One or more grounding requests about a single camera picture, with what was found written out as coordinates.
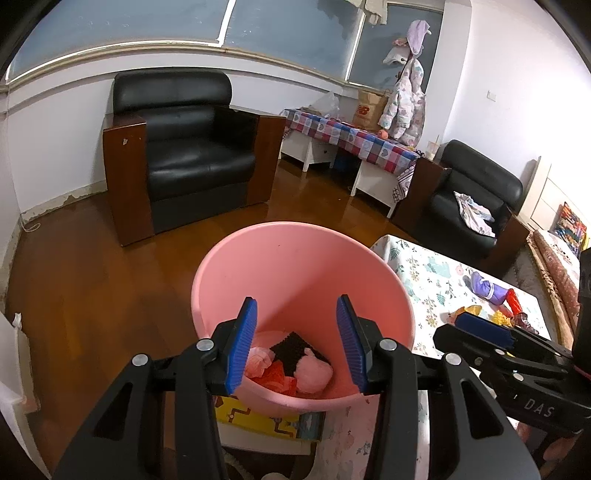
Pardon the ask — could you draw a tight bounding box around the orange plastic wrapper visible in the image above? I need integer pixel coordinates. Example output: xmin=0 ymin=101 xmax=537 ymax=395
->
xmin=442 ymin=305 xmax=482 ymax=324

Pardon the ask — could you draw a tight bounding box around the red plastic wrapper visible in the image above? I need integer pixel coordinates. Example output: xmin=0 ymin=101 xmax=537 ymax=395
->
xmin=252 ymin=361 xmax=297 ymax=397

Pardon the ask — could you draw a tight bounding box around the white plastic bag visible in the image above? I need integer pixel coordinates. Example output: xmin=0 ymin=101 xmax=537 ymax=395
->
xmin=294 ymin=348 xmax=334 ymax=395

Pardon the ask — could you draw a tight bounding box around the black foam fruit net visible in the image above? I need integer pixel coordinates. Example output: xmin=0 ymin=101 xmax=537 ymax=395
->
xmin=270 ymin=332 xmax=329 ymax=377

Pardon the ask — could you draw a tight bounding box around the right hand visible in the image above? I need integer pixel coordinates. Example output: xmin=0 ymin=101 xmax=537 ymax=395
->
xmin=516 ymin=422 xmax=579 ymax=461

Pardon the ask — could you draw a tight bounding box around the brown snack wrapper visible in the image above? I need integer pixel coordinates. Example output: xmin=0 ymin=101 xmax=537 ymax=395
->
xmin=512 ymin=312 xmax=539 ymax=335

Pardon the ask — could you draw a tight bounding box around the pink crumpled bag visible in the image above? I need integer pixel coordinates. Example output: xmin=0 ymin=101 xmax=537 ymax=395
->
xmin=245 ymin=346 xmax=274 ymax=379

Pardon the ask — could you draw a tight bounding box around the purple cloth pouch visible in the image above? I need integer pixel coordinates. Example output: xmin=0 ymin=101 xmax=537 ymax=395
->
xmin=470 ymin=271 xmax=508 ymax=306

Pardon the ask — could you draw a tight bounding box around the yellow box under bucket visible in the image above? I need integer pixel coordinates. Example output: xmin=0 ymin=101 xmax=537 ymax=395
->
xmin=213 ymin=396 xmax=325 ymax=442

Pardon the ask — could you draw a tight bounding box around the bed with brown quilt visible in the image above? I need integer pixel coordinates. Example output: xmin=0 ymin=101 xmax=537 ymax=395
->
xmin=504 ymin=230 xmax=580 ymax=348

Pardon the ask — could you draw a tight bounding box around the floral tablecloth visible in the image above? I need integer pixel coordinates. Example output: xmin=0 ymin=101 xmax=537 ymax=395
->
xmin=313 ymin=233 xmax=553 ymax=480

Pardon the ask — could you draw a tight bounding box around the colourful striped pillow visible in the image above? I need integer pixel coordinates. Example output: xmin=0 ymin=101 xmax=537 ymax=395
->
xmin=552 ymin=202 xmax=587 ymax=256

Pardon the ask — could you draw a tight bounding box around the pink plastic bucket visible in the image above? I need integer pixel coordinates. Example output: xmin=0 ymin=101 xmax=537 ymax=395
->
xmin=190 ymin=222 xmax=416 ymax=417

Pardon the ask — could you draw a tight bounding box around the folded cloth on armchair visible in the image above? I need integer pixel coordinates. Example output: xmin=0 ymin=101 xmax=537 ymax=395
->
xmin=454 ymin=191 xmax=496 ymax=238

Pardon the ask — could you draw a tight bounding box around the white bed headboard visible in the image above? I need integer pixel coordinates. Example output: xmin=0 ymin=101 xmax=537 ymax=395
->
xmin=518 ymin=156 xmax=590 ymax=231

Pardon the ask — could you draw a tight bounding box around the white side table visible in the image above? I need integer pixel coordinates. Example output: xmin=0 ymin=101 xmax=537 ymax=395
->
xmin=280 ymin=130 xmax=415 ymax=219

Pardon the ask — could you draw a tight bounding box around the plastic cup with straw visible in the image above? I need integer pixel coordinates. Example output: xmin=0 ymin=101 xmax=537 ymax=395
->
xmin=425 ymin=138 xmax=439 ymax=161

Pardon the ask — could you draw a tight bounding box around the plaid tablecloth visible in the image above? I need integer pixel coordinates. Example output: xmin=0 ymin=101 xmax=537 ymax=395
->
xmin=281 ymin=109 xmax=420 ymax=203

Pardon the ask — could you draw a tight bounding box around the large black leather armchair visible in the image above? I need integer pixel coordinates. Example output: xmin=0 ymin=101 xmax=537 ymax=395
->
xmin=102 ymin=68 xmax=286 ymax=246

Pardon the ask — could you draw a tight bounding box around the hanging floral padded jacket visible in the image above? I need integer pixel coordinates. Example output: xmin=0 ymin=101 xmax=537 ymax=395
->
xmin=378 ymin=58 xmax=426 ymax=149

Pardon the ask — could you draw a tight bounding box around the brown cardboard box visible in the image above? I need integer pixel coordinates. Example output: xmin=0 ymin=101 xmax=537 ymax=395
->
xmin=353 ymin=90 xmax=388 ymax=132

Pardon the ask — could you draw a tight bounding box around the clear plastic bag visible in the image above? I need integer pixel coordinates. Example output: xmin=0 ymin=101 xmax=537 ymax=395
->
xmin=310 ymin=92 xmax=341 ymax=119

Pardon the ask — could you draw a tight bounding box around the white hanging cap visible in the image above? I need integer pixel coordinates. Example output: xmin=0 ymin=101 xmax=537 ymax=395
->
xmin=383 ymin=45 xmax=411 ymax=65

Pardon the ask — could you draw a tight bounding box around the purple hanging hat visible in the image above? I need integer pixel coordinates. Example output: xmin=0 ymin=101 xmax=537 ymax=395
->
xmin=407 ymin=20 xmax=431 ymax=57

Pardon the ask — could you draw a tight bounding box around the hanging beige garment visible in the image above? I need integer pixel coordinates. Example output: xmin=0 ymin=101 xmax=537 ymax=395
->
xmin=348 ymin=0 xmax=388 ymax=25

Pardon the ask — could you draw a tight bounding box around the white bag at wall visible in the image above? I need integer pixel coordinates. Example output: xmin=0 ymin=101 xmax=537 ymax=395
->
xmin=1 ymin=313 xmax=51 ymax=479

